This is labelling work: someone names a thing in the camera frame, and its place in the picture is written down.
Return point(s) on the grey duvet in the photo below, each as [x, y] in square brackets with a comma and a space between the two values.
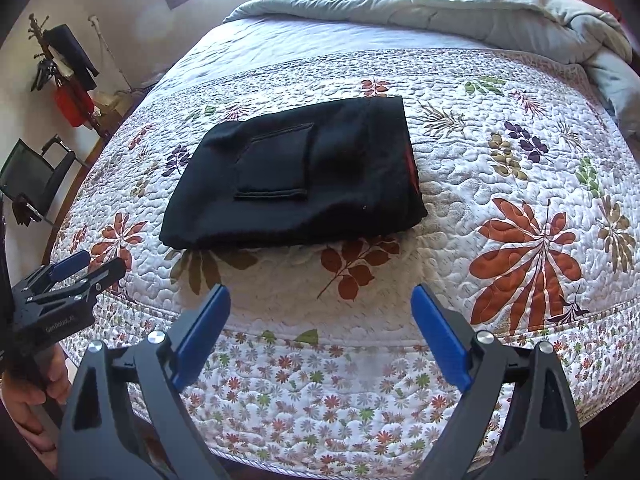
[475, 10]

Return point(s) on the white stick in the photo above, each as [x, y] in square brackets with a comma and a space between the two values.
[107, 50]

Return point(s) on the wooden coat rack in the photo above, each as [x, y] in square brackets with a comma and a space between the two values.
[37, 35]

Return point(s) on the black office chair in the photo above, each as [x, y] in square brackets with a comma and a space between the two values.
[30, 175]

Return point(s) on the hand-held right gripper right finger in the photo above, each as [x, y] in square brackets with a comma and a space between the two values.
[442, 340]

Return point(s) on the cream bag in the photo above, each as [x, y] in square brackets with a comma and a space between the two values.
[112, 107]

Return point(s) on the red bag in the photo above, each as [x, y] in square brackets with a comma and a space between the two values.
[72, 105]

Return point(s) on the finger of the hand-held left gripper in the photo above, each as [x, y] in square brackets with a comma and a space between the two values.
[102, 275]
[70, 264]

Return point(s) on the person's left hand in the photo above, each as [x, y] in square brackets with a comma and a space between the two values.
[22, 410]

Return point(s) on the black pants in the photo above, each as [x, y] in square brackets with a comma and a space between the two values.
[290, 185]

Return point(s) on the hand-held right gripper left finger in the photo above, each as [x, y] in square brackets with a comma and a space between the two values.
[200, 335]

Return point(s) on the black jacket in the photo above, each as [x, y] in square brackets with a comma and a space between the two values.
[72, 52]

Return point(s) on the floral quilted bedspread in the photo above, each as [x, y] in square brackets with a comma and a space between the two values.
[400, 285]

